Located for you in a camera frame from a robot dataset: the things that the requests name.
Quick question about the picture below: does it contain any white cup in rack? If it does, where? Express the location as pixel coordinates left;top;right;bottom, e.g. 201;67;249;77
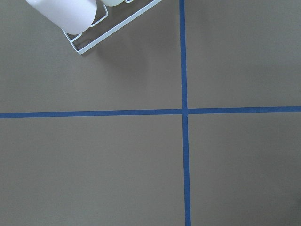
27;0;97;35

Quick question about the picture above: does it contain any white wire cup rack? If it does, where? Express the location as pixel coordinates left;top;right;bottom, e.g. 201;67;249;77
63;0;160;55

